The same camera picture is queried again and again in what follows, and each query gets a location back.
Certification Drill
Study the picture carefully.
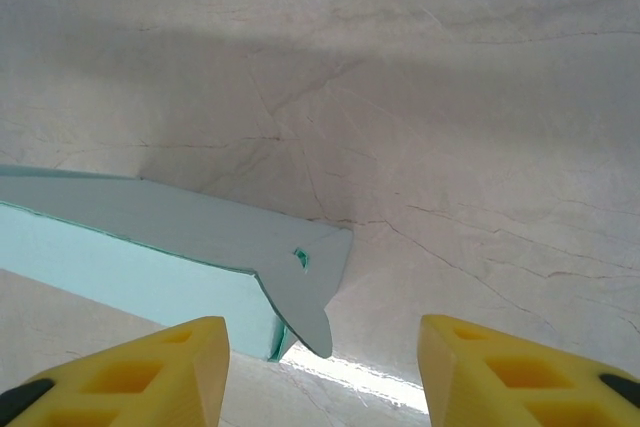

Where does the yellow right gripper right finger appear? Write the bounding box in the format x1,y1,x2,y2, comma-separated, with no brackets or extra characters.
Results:
418,313,640,427

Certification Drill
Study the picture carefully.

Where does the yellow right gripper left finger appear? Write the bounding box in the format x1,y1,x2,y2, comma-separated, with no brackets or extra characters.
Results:
0,315,231,427

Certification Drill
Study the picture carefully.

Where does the light blue paper box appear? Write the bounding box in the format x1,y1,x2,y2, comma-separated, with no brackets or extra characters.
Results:
0,163,354,363

